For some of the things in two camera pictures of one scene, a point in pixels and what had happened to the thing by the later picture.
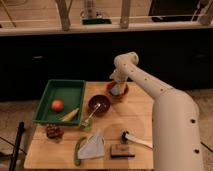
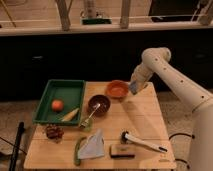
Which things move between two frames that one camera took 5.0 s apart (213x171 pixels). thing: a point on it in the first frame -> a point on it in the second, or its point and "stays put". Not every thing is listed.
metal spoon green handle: (84, 124) stays put
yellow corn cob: (70, 115) stays put
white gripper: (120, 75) -> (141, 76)
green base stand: (96, 20) stays put
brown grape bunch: (54, 132) stays put
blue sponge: (115, 91) -> (133, 86)
